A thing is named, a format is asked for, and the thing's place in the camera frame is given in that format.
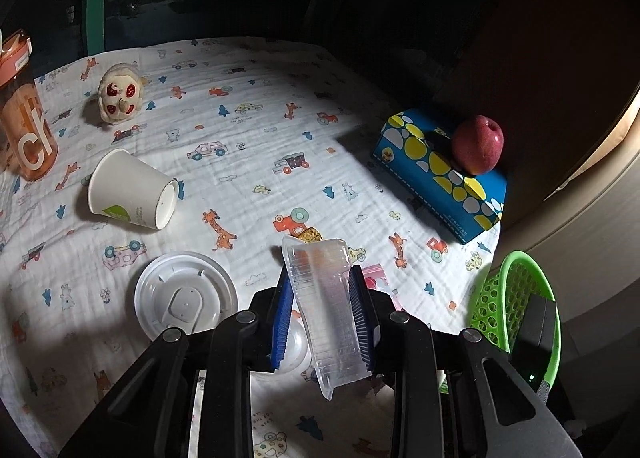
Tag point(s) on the clear rectangular plastic box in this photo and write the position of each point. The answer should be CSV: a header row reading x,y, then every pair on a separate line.
x,y
319,274

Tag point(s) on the clear round plastic container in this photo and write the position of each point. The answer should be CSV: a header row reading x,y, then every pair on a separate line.
x,y
295,351

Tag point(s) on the pink snack wrapper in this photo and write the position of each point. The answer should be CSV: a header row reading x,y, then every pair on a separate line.
x,y
376,279

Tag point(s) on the red apple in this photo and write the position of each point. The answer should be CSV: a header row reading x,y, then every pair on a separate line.
x,y
477,145

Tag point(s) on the cartoon print white blanket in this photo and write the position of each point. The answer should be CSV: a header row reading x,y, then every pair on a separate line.
x,y
263,141

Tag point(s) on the white plastic lid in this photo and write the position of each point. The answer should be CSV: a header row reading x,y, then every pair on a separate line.
x,y
185,290

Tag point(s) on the pink transparent water bottle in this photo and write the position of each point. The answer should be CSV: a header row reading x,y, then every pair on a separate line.
x,y
22,116

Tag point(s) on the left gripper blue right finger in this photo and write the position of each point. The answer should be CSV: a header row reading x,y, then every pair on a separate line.
x,y
365,317

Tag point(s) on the white paper cup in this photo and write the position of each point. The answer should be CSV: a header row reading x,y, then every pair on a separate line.
x,y
125,188

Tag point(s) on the blue yellow tissue box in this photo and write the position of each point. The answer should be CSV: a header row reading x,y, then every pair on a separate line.
x,y
413,149

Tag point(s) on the white red plush toy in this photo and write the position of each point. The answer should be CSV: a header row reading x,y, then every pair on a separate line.
x,y
120,93

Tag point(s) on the green plastic mesh basket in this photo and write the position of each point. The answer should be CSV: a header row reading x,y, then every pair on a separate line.
x,y
498,305

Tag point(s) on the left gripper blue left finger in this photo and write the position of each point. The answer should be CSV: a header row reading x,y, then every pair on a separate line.
x,y
281,311

